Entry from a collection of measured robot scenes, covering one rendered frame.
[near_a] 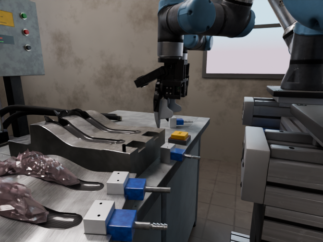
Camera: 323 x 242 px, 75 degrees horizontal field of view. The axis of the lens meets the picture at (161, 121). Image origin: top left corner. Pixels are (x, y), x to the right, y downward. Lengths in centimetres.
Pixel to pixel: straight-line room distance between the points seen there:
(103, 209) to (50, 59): 344
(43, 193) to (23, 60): 102
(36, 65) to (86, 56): 187
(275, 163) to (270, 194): 5
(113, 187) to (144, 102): 239
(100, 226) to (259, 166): 26
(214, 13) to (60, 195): 51
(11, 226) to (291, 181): 43
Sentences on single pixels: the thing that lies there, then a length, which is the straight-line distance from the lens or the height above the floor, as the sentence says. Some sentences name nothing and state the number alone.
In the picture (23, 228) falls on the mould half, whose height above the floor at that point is 87.
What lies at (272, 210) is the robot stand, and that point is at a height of 90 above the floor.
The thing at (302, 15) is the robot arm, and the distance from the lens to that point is 28.
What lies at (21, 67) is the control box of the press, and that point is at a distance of 140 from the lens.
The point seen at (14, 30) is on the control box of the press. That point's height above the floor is 130.
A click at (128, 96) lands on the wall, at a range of 292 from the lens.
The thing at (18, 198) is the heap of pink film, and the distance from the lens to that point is 45.
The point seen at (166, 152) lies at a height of 84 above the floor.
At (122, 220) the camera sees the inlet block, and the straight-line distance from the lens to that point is 38.
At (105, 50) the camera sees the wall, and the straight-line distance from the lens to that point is 308.
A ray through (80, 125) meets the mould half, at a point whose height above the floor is 91.
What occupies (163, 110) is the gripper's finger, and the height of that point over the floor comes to 99.
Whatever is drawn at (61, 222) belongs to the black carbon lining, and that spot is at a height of 85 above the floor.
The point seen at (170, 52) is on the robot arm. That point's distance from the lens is 61.
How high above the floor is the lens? 111
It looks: 14 degrees down
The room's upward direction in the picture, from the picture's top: straight up
